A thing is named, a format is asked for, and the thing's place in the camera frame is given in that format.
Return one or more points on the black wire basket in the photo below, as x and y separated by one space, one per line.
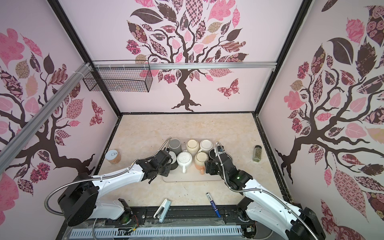
132 77

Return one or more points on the peach orange mug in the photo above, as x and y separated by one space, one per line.
199 161

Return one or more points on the cream mug back middle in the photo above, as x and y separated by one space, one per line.
193 147

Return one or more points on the black mug white base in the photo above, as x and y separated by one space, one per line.
174 163

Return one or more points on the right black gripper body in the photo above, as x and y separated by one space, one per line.
214 168

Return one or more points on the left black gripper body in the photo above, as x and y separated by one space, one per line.
164 171

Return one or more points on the white stapler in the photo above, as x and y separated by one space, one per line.
162 211

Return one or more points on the black base frame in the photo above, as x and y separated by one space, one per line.
289 222

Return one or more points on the orange tin can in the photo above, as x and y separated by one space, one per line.
113 157

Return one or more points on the white slotted cable duct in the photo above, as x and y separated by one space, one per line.
123 233

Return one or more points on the aluminium rail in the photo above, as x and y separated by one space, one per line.
189 66
11 150

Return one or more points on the blue marker pen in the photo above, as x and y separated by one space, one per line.
215 208

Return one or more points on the grey mug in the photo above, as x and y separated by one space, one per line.
175 146

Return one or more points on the left aluminium rail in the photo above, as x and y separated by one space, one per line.
11 150

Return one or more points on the glass spice jar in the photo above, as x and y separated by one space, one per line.
257 153

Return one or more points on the back aluminium rail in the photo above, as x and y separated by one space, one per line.
189 66

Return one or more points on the black mug upright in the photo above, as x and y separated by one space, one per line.
212 155

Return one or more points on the translucent plastic tray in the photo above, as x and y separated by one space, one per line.
192 174

